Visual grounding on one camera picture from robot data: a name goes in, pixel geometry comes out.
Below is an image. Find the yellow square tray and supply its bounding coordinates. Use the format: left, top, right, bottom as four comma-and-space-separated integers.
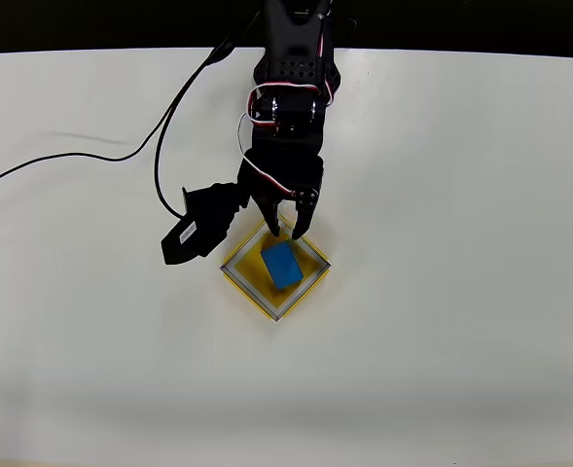
217, 216, 334, 325

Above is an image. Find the blue cube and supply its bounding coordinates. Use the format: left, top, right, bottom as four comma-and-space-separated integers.
260, 241, 304, 290

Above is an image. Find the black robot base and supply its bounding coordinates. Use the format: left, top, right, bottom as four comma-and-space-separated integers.
325, 48, 344, 106

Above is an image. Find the black camera cable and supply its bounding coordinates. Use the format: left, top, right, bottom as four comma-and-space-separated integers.
0, 36, 236, 218

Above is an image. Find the red white servo wire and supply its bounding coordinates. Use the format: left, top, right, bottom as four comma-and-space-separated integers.
238, 81, 335, 201

